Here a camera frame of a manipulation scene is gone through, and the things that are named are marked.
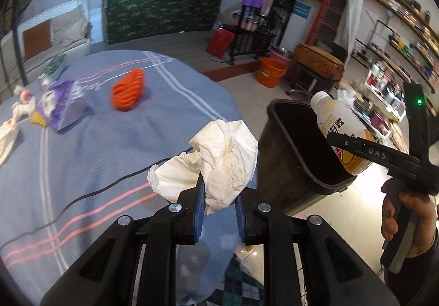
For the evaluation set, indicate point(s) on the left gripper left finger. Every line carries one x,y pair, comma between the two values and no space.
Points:
134,261

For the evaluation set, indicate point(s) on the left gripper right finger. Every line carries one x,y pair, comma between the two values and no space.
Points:
306,262

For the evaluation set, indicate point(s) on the orange juice plastic bottle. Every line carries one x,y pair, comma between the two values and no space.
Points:
336,116

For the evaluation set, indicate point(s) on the white tissue paper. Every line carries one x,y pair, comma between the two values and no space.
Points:
224,155

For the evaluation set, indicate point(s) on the yellow foam fruit net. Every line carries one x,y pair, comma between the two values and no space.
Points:
37,119

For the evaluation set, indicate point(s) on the purple snack bag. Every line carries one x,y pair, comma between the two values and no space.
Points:
63,104

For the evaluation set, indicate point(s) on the orange foam fruit net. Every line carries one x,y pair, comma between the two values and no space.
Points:
128,91

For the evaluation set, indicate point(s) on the white plastic shopping bag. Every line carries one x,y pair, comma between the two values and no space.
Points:
24,106

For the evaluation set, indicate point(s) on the dark sleeve forearm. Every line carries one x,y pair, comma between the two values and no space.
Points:
417,281

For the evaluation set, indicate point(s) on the dark brown trash bin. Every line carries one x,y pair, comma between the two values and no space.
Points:
296,166

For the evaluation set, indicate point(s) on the person right hand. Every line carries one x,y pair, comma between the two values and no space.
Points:
420,204

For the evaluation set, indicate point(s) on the white rolling cart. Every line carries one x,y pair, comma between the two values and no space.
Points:
384,97

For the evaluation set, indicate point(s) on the checkered green floor mat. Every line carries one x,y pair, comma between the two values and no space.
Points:
237,288

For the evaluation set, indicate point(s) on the swivel stool chrome base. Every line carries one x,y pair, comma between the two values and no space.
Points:
306,83

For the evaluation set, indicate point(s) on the orange patterned suitcase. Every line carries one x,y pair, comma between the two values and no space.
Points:
319,61

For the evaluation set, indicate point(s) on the white hanging garment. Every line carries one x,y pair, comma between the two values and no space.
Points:
349,25

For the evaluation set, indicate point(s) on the red ladder shelf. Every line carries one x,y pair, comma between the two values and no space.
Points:
326,22

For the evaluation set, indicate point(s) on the orange plastic bucket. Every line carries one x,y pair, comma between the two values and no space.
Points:
271,72

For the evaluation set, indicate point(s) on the pink plastic basin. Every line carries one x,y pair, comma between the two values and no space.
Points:
282,55

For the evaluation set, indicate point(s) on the black metal rack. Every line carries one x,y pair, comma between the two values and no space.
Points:
255,34

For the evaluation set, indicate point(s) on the green white carton box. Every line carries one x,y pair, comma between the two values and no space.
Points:
53,65

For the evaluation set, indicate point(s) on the red bag on floor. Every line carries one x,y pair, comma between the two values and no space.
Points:
220,42

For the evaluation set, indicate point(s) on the white swing sofa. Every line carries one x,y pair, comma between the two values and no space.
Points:
63,29

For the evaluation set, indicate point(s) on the orange brown cushion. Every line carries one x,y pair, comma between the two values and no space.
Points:
37,39

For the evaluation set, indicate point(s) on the wall product shelves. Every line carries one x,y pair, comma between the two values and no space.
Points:
395,32

